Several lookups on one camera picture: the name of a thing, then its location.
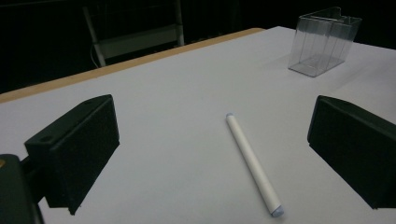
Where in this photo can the clear plastic container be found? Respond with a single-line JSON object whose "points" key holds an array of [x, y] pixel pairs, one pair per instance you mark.
{"points": [[323, 46]]}

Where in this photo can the white pen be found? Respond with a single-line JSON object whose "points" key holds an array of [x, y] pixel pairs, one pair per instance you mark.
{"points": [[253, 161]]}

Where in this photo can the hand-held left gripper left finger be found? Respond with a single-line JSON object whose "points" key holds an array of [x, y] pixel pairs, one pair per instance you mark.
{"points": [[77, 149]]}

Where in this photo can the white metal stand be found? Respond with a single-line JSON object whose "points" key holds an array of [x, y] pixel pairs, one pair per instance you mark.
{"points": [[140, 40]]}

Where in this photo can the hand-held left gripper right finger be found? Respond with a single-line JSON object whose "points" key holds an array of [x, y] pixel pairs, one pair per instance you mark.
{"points": [[355, 149]]}

